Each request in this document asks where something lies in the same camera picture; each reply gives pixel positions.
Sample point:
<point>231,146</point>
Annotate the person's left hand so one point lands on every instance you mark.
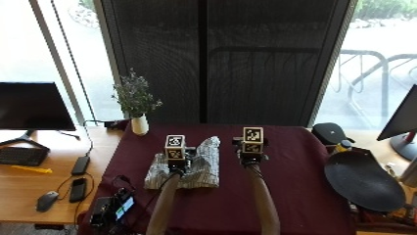
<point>189,156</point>

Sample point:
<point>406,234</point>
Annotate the person's right hand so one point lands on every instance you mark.
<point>251,158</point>

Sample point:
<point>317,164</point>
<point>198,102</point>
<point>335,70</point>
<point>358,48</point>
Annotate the white marker cube on left glove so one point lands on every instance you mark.
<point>174,147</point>

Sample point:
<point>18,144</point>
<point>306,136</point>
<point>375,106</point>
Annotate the white marker cube on glove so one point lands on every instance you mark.
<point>174,147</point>
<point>253,139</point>

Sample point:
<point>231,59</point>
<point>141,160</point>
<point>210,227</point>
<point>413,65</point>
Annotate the grey striped cloth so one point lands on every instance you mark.
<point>206,163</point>

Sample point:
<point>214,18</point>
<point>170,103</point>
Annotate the white marker cube on right glove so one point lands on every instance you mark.
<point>253,139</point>

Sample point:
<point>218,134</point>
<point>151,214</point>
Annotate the dark red tablecloth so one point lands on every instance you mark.
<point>303,182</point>

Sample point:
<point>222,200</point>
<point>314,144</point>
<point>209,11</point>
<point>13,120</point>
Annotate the white vase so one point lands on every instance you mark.
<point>139,125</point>

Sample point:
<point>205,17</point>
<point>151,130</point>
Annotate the yellow and black small tool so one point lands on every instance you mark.
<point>342,147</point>

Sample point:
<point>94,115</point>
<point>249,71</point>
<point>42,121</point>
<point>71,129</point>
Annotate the bunch of small pale flowers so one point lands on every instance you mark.
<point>134,94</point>

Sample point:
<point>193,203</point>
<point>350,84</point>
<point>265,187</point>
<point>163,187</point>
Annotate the black device with lit screen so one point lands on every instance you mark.
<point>113,207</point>

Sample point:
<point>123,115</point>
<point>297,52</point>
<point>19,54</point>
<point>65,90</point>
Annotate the black power bank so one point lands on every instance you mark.
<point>79,165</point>

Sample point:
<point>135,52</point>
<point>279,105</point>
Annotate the black smartphone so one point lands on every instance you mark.
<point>77,190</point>

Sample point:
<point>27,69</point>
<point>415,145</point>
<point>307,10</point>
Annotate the black mesh window screen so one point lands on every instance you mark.
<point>225,62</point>

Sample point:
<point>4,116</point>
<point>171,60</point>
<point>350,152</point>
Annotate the grey computer mouse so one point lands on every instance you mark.
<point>46,200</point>

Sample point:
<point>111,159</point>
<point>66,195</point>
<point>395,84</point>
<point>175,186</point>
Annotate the yellow flat tool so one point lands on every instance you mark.
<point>31,169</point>

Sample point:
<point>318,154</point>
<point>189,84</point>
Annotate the metal bicycle rack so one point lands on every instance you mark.
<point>369,78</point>

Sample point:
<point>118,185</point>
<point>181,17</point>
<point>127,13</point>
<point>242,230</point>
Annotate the dark monitor with grey base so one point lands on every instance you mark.
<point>401,119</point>

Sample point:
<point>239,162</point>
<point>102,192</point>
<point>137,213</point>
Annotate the black keyboard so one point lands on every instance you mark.
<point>21,156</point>

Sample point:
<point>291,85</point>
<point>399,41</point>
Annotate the black computer monitor with stand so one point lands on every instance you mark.
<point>29,106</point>

